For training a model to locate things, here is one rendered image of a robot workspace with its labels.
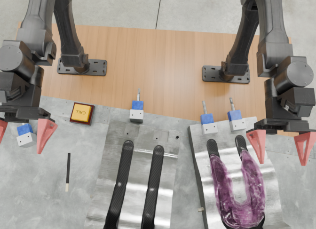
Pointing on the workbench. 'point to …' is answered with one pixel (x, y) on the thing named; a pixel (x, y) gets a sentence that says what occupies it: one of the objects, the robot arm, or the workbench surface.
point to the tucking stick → (67, 172)
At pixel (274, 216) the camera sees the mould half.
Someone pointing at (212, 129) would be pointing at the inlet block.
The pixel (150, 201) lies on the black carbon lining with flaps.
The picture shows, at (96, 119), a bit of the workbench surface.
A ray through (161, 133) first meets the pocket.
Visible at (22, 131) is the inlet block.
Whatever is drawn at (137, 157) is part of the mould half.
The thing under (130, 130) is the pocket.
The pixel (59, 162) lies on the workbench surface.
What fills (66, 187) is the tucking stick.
